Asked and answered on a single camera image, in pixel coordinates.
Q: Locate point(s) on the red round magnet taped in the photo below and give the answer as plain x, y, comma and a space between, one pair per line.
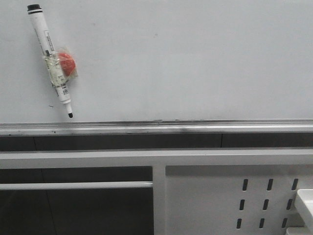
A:
67, 63

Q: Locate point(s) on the white whiteboard marker black tip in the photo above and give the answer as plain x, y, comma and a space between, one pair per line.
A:
50, 56

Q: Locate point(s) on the white whiteboard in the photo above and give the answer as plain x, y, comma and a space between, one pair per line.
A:
157, 66

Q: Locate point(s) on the white perforated metal panel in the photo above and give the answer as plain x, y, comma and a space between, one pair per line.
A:
234, 199

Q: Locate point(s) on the white plastic tray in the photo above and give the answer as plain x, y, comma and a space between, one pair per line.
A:
304, 206

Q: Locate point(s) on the white metal stand frame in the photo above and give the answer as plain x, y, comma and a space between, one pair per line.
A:
158, 159

